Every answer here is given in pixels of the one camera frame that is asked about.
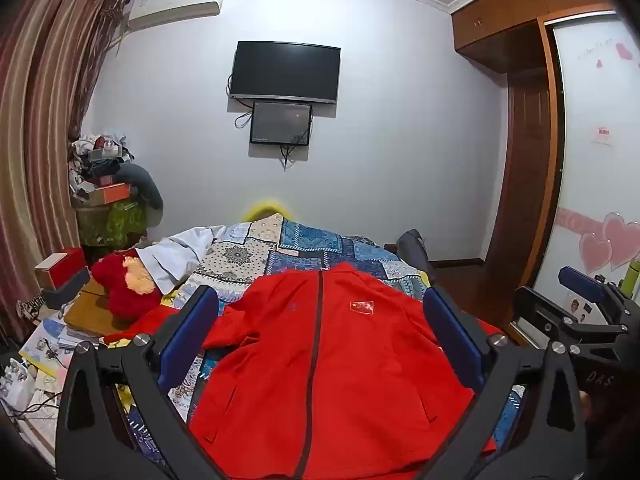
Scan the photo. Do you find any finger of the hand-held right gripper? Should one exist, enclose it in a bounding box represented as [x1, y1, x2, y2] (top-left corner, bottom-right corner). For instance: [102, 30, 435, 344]
[558, 266, 640, 311]
[510, 286, 631, 351]

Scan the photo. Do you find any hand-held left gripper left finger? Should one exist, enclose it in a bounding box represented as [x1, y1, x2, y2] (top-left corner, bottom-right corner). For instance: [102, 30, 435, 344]
[54, 285, 226, 480]

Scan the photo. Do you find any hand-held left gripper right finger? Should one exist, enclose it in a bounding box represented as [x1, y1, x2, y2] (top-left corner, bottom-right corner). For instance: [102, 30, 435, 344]
[422, 285, 588, 480]

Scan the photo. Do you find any red zip jacket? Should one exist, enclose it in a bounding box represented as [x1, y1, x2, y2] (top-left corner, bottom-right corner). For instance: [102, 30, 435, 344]
[107, 261, 506, 480]

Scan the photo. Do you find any pile of clothes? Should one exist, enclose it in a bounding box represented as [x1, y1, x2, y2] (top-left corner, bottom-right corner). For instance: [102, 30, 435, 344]
[69, 132, 135, 196]

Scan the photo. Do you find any pink heart sticker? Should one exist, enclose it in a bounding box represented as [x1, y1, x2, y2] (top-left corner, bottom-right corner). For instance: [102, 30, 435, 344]
[601, 212, 640, 272]
[579, 234, 614, 274]

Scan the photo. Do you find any white shirt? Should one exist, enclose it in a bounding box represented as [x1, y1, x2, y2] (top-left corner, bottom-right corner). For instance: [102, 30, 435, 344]
[135, 225, 236, 296]

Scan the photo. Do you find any red plush toy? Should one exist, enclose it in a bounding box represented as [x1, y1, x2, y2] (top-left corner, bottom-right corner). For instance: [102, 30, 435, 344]
[91, 252, 168, 322]

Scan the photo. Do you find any dark grey bag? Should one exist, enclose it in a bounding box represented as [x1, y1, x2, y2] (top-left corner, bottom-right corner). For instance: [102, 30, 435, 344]
[395, 229, 432, 268]

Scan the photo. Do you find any brown cardboard box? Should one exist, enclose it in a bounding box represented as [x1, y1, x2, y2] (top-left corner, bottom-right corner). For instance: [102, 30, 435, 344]
[64, 277, 166, 343]

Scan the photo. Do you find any grey box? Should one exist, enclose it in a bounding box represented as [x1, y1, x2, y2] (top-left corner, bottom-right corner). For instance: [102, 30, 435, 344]
[42, 265, 93, 308]

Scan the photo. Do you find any blue patchwork blanket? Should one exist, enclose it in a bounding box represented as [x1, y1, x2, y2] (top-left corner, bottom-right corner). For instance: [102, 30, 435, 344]
[115, 214, 531, 480]

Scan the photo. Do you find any green patterned cloth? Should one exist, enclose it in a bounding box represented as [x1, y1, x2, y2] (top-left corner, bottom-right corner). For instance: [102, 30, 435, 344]
[75, 199, 149, 248]

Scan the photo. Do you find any red box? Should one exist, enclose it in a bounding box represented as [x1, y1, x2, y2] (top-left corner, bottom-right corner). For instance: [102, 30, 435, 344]
[34, 246, 87, 288]

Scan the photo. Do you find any yellow plush cushion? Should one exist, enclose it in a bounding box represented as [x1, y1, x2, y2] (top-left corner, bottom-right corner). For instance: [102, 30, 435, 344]
[241, 198, 296, 223]

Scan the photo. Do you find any pile of papers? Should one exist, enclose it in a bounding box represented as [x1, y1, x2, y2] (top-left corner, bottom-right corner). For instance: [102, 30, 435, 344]
[19, 310, 108, 378]

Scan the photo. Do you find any orange shoe box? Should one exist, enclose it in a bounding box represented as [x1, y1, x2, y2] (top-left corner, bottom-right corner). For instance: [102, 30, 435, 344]
[89, 183, 132, 207]

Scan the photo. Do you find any striped brown curtain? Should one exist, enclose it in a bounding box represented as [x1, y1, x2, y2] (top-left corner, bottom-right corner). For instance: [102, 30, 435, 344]
[0, 0, 128, 341]

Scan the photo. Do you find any wooden wardrobe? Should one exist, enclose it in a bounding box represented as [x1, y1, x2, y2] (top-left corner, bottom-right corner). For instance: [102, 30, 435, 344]
[451, 0, 618, 346]

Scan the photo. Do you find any white air conditioner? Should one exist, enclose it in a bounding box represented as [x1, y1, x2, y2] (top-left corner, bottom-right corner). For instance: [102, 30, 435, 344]
[123, 0, 228, 32]

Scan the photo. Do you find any black floor cable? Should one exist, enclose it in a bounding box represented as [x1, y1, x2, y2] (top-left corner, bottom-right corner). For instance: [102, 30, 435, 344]
[9, 392, 62, 421]

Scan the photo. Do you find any small black wall monitor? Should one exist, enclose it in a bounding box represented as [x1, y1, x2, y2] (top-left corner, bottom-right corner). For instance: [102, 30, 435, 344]
[249, 101, 314, 147]

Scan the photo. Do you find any black wall television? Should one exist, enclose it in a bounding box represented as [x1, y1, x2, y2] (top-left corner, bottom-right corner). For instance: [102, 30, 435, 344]
[227, 41, 342, 106]

